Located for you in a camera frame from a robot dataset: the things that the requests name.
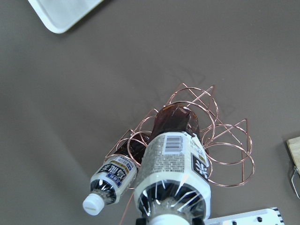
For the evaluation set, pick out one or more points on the tea bottle white cap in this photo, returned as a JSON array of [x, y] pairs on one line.
[[172, 185]]

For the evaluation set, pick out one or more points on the copper wire bottle basket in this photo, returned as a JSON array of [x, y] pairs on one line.
[[228, 147]]

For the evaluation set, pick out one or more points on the white rabbit tray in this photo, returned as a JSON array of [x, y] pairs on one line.
[[58, 16]]

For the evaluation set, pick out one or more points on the bamboo cutting board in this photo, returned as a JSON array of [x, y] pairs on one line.
[[294, 149]]

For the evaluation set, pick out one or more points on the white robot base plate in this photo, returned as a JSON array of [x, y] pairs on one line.
[[268, 216]]

